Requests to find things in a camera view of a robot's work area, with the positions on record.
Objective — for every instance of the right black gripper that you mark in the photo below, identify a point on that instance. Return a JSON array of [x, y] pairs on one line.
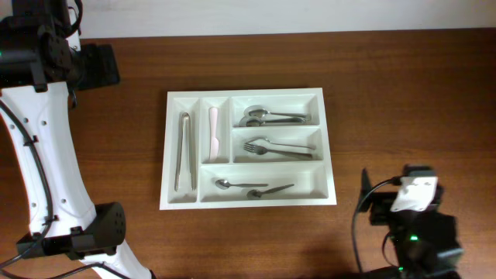
[[381, 202]]

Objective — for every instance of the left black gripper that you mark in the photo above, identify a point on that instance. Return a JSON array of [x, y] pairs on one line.
[[104, 65]]

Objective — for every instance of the metal serving tongs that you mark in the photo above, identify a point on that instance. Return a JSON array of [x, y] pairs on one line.
[[185, 134]]

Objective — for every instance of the small metal teaspoon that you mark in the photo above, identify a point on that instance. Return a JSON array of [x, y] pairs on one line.
[[256, 194]]

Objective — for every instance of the thick handled metal fork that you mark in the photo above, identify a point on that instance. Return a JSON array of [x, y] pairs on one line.
[[260, 150]]

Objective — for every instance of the thin metal fork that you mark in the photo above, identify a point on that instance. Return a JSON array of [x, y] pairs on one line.
[[261, 140]]

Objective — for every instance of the large metal spoon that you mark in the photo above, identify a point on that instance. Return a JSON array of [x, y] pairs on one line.
[[253, 121], [260, 111]]

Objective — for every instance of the pink plastic knife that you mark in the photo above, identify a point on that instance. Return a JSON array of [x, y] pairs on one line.
[[214, 142]]

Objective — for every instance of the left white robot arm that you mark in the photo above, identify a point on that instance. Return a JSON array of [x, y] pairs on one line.
[[43, 65]]

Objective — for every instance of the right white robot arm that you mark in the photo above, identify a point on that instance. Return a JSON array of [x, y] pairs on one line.
[[424, 239]]

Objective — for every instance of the white cutlery tray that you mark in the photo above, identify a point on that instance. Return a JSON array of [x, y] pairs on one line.
[[312, 179]]

